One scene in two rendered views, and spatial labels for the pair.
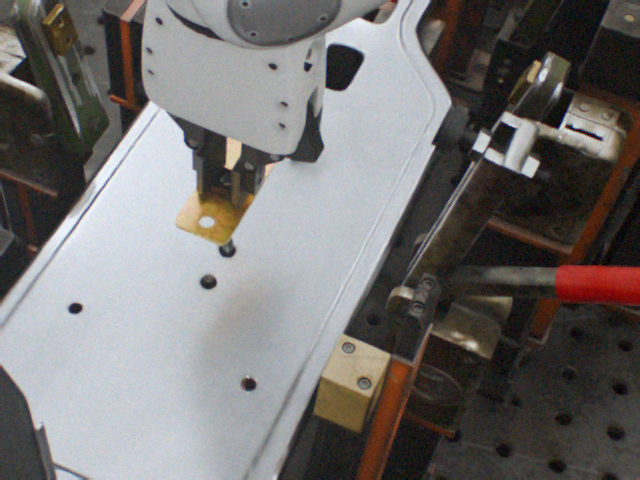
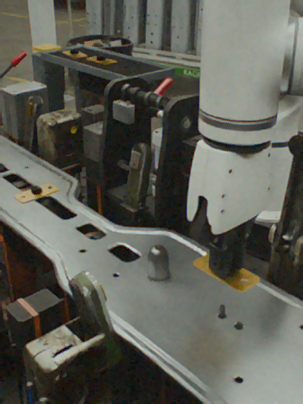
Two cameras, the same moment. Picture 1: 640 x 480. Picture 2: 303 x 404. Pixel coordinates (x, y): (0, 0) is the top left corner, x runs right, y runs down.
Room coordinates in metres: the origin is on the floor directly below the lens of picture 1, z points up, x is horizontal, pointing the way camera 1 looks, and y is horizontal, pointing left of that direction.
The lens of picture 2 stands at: (0.23, 0.57, 1.46)
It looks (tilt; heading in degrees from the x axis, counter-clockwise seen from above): 27 degrees down; 302
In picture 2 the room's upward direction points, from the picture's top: straight up
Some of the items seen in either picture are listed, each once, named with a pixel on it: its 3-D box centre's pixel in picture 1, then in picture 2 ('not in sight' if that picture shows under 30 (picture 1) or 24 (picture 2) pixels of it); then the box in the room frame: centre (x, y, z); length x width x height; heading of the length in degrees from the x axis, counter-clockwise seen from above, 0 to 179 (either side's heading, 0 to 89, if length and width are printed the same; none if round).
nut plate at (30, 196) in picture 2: not in sight; (36, 190); (0.89, -0.07, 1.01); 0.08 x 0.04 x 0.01; 73
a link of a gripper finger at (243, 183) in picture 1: (264, 167); (241, 238); (0.43, 0.04, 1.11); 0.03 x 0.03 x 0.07; 73
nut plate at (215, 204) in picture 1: (227, 185); (226, 268); (0.44, 0.06, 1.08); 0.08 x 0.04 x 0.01; 163
